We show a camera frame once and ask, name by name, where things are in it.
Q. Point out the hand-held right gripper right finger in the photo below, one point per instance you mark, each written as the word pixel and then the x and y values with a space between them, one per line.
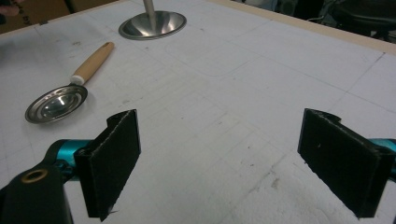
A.
pixel 339 161

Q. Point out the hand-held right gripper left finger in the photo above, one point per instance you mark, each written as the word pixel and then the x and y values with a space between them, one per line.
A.
pixel 109 161

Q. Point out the white paper table sheet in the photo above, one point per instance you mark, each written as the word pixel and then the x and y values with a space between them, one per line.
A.
pixel 218 109

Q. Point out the dark chair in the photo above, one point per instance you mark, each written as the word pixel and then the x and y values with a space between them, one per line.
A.
pixel 351 17

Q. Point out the plain cardboard box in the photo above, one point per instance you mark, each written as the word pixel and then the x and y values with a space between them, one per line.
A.
pixel 93 3

